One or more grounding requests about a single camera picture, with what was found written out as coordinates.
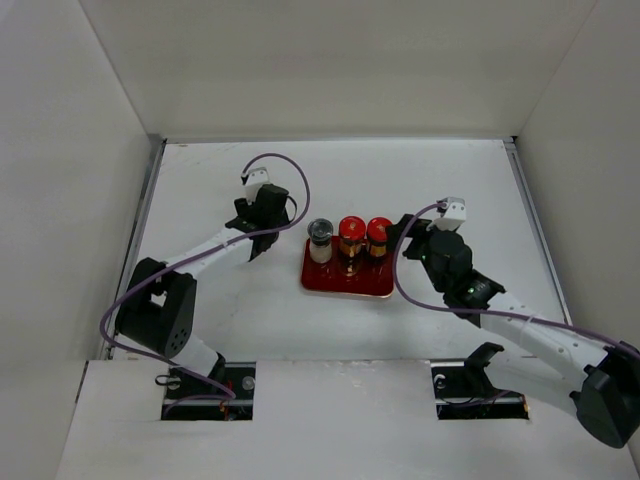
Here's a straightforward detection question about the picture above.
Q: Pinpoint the red lid sauce jar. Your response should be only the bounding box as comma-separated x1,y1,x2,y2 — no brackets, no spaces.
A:
338,215,366,277
366,217,392,265

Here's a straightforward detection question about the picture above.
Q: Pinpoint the clear lid salt shaker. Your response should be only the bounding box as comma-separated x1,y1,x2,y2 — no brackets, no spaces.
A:
307,218,333,264

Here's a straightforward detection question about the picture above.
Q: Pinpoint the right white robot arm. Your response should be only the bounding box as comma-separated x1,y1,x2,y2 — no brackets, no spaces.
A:
385,213,639,449

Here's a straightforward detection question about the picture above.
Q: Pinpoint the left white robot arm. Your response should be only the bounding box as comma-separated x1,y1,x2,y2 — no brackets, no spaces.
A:
115,183,290,399

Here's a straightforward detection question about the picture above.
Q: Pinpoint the red rectangular tray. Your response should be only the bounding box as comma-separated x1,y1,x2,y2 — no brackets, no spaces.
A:
300,236,394,298

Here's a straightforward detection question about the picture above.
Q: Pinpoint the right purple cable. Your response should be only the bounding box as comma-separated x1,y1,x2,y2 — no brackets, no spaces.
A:
392,201,640,359

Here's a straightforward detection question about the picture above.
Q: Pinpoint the purple cable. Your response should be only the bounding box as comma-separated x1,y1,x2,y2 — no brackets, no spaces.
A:
98,152,311,419
392,201,640,359

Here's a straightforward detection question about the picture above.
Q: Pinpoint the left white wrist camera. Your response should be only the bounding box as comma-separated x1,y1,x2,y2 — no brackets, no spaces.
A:
241,167,270,203

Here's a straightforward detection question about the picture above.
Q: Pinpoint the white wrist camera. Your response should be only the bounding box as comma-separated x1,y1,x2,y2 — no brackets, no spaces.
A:
431,197,467,231
241,167,270,203

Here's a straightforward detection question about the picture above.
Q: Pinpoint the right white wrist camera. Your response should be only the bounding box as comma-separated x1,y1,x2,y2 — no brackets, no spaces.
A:
431,197,467,231

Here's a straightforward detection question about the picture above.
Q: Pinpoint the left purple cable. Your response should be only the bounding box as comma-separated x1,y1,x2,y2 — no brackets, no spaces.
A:
98,152,311,419

